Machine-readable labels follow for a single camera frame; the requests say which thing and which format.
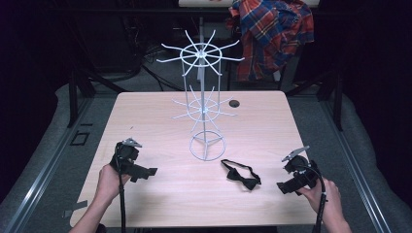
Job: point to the person's right hand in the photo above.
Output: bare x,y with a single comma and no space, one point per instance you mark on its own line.
324,200

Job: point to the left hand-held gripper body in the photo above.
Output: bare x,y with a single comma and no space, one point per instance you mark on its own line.
125,155

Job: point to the dark round table grommet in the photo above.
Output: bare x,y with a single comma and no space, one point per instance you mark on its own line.
234,104

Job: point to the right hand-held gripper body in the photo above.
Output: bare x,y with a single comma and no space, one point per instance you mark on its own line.
301,171

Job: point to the short black tape strip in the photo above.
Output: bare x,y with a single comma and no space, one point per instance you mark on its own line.
86,124

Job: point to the person's left hand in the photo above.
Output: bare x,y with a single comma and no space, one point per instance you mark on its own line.
108,183

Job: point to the black bow tie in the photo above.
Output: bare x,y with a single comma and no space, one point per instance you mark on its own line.
241,176

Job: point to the red blue plaid shirt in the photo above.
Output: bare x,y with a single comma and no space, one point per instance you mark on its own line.
270,35

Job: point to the grey metal stand pole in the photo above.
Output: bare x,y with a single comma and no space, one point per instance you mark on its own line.
201,29

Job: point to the black tape rectangle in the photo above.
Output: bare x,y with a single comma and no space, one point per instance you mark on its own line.
79,138

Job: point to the metal floor rail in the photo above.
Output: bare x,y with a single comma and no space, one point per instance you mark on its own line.
359,174
42,174

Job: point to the black frame post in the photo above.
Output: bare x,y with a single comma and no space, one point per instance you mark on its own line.
73,97
338,103

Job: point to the grey tape strip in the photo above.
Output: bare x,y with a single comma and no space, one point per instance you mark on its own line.
76,208

